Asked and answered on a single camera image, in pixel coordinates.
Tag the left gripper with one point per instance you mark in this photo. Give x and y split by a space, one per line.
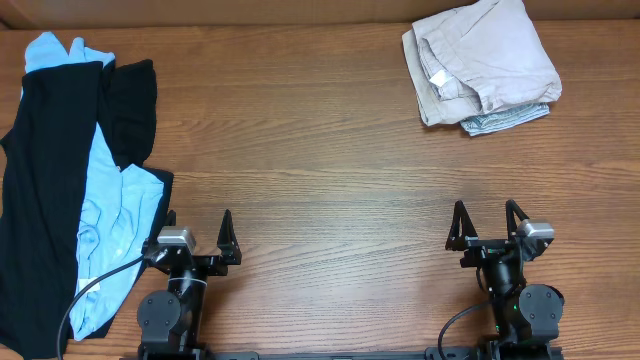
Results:
201 260

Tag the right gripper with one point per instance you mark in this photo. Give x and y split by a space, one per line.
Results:
483 248

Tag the black t-shirt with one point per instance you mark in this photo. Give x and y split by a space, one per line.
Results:
47 153

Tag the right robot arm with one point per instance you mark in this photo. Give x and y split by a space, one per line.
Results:
527 315

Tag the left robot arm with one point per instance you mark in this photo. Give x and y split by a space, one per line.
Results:
170 319

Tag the light blue t-shirt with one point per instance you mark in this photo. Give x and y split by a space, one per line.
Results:
77 200

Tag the grey striped folded cloth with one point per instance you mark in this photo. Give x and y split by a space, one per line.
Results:
490 123

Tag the beige folded trousers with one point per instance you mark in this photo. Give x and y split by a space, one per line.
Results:
476 60

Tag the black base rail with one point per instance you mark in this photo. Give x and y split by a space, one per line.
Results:
431 353

